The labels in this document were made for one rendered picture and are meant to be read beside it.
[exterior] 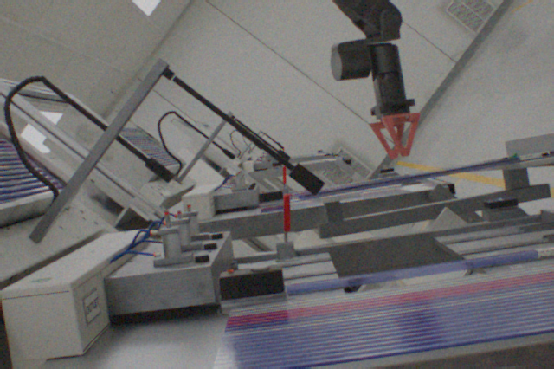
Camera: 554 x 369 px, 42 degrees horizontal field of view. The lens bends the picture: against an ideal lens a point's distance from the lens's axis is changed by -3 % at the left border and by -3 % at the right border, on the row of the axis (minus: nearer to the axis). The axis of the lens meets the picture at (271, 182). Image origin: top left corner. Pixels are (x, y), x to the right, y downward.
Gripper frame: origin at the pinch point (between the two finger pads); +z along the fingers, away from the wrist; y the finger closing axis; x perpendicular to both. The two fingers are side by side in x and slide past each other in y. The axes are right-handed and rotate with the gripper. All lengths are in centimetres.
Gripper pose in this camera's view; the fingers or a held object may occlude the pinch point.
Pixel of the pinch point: (399, 152)
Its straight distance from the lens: 138.9
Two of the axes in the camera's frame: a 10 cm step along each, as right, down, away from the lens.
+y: 0.5, -0.1, -10.0
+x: 9.9, -1.4, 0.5
